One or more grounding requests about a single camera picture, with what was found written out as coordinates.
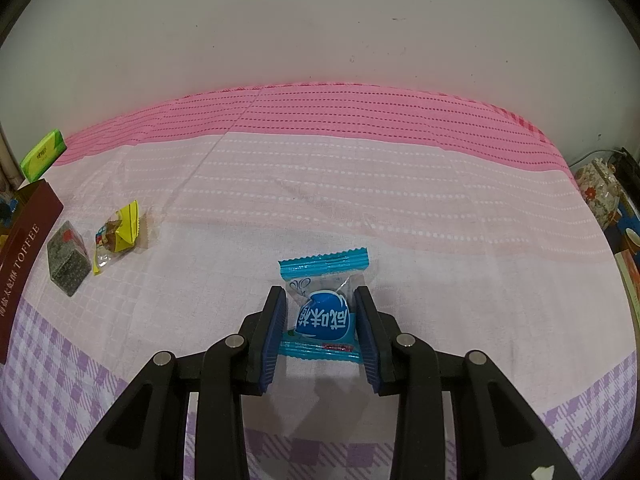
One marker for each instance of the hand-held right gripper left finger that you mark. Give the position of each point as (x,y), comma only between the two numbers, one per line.
(275,340)

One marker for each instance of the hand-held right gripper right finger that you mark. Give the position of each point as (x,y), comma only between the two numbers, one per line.
(367,340)

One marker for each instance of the blue candy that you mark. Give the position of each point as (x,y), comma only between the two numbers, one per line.
(320,315)

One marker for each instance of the maroon toffee box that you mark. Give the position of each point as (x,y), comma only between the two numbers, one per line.
(25,260)

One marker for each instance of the pink purple checked bedsheet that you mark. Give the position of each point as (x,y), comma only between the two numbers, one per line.
(350,185)

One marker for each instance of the yellow candy packet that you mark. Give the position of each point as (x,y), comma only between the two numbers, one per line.
(125,225)

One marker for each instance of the dark seaweed packet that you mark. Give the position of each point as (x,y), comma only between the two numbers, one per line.
(67,260)

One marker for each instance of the floral patterned pot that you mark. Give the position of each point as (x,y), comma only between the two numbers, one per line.
(597,192)

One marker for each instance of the white cup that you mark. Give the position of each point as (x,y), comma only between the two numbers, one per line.
(633,242)

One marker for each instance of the green packet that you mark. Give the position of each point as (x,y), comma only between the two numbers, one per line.
(42,155)

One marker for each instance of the beige ribbed radiator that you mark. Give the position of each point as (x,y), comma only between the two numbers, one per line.
(7,165)

